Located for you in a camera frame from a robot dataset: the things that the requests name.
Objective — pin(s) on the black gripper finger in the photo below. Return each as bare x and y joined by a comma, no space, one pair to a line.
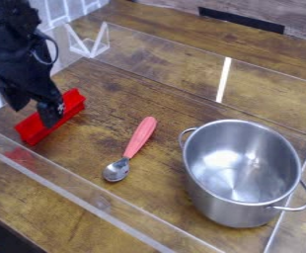
52,112
17,98

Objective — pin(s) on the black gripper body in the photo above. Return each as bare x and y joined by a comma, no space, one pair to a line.
26,68

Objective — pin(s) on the red rectangular block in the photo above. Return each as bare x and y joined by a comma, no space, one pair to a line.
32,129

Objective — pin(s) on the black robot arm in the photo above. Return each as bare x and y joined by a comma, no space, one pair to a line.
20,25

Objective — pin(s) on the silver steel pot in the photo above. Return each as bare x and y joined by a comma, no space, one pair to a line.
243,171

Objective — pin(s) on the black strip on table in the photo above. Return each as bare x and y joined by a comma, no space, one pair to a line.
243,20

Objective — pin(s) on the clear acrylic front barrier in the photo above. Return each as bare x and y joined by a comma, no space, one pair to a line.
160,234

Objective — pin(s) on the clear acrylic triangle bracket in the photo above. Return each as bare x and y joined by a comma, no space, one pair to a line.
89,47

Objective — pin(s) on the spoon with pink handle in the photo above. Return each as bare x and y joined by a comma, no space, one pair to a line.
117,171

